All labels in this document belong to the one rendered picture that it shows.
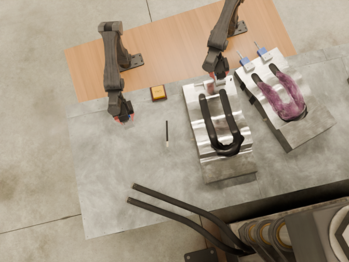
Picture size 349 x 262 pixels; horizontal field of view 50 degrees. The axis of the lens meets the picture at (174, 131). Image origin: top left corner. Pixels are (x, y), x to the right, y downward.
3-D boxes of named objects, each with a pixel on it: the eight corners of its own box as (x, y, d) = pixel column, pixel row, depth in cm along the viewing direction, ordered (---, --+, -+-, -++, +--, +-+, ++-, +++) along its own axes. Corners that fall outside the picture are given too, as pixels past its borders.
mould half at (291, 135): (233, 74, 200) (236, 65, 189) (274, 51, 203) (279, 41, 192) (286, 154, 188) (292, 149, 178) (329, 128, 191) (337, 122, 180)
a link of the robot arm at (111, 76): (122, 88, 159) (118, 15, 157) (101, 89, 159) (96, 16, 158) (126, 90, 171) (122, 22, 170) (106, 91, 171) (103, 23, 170)
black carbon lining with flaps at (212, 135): (196, 95, 190) (197, 89, 181) (227, 89, 191) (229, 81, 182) (213, 161, 181) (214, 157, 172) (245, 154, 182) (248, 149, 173)
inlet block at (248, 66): (232, 55, 200) (233, 50, 195) (240, 51, 200) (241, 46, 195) (245, 75, 197) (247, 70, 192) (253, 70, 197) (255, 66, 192)
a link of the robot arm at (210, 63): (216, 75, 168) (221, 58, 157) (199, 68, 169) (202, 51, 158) (224, 56, 173) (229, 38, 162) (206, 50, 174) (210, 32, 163)
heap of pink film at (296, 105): (252, 84, 192) (255, 78, 184) (281, 68, 194) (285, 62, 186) (281, 127, 186) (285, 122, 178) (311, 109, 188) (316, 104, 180)
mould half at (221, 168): (182, 92, 198) (182, 82, 185) (229, 81, 199) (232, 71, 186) (204, 184, 185) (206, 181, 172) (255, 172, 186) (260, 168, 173)
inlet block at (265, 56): (249, 46, 201) (251, 41, 196) (257, 41, 201) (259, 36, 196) (263, 65, 198) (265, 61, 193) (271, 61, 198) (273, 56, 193)
